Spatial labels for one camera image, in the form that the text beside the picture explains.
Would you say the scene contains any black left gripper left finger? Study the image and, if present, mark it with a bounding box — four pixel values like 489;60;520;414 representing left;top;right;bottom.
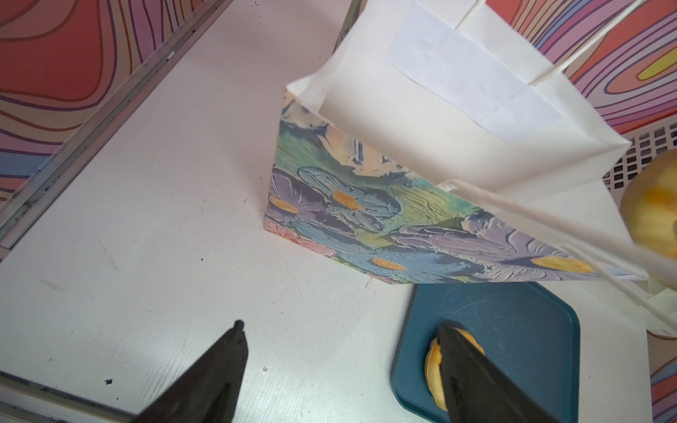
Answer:
134;320;249;422

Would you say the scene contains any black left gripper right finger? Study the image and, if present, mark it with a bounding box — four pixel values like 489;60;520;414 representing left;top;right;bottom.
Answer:
437;322;556;423

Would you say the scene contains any glazed ring donut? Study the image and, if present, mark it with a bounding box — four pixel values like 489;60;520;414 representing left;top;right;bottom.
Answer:
424;323;486;419

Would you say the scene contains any floral paper gift bag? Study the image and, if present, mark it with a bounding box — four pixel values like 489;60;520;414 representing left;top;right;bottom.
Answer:
264;1;676;337

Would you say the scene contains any golden croissant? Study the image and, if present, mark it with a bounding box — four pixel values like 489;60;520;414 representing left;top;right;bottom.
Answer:
621;149;676;261

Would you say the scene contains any teal plastic tray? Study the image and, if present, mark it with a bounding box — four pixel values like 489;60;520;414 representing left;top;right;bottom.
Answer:
391;282;580;422

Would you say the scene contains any white perforated file organizer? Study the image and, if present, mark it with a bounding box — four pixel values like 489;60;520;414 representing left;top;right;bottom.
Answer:
603;115;677;200

